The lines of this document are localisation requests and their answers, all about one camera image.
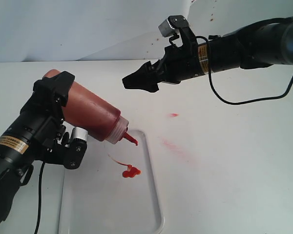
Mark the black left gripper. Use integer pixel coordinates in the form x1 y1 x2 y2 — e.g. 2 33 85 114
9 71 75 160

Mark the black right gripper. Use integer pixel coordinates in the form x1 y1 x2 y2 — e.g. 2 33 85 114
122 42 204 93

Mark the red sauce squeeze bottle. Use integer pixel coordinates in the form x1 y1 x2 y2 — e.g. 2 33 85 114
42 69 139 171

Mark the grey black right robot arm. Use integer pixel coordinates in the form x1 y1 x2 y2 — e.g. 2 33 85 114
122 15 293 93

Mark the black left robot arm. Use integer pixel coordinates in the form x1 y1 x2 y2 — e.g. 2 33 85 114
0 71 75 223

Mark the red sauce blob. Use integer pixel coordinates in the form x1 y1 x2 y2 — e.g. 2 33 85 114
122 167 141 178

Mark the white rectangular tray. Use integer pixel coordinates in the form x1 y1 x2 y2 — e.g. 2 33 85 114
59 129 165 234

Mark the white paper backdrop sheet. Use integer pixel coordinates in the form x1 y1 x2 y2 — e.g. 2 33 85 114
0 0 192 62

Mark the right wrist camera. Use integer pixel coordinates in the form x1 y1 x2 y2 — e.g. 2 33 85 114
158 15 198 51

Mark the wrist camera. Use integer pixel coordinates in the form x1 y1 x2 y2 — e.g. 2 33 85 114
158 15 198 51
49 127 88 170

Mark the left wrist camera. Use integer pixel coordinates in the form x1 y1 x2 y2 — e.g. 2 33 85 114
49 127 88 170

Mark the black right camera cable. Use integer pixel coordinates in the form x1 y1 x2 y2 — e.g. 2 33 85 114
195 36 293 105

